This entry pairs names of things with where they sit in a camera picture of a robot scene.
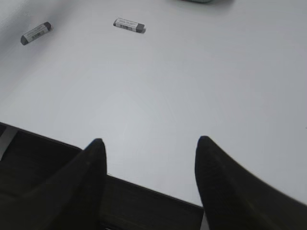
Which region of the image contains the pale green woven basket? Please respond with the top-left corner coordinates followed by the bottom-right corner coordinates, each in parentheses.
top-left (184, 0), bottom-right (214, 4)

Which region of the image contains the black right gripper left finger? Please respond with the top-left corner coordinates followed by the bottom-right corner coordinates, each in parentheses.
top-left (0, 138), bottom-right (106, 230)

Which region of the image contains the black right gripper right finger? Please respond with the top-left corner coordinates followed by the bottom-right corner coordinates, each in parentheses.
top-left (195, 136), bottom-right (307, 230)

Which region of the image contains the grey white eraser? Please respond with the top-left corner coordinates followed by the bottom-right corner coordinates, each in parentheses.
top-left (113, 18), bottom-right (146, 33)
top-left (20, 22), bottom-right (52, 46)

